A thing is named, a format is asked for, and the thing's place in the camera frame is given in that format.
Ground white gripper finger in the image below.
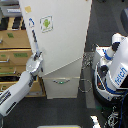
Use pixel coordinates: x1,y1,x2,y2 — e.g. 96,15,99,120
34,51,42,58

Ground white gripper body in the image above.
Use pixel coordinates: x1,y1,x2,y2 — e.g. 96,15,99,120
26,56,43,76

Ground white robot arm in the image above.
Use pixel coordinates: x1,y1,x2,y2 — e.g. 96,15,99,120
0,52,43,116

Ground bottom fridge drawer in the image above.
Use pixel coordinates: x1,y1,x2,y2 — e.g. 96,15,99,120
43,77,79,99

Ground wooden drawer cabinet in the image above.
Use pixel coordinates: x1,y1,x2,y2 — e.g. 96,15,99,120
0,17,46,98

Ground green android sticker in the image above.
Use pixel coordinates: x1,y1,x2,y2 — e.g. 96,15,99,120
40,16,53,33

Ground white refrigerator body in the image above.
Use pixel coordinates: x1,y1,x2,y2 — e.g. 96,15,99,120
41,58,85,99

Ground yellow sticky note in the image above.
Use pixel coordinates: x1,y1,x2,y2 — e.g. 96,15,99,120
24,6,31,13

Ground grey box on cabinet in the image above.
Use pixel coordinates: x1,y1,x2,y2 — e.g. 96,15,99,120
1,5,22,17

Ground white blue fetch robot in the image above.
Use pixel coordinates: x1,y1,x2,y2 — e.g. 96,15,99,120
92,33,128,106

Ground coiled cable on floor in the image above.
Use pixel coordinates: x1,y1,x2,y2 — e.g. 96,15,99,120
78,77,93,94

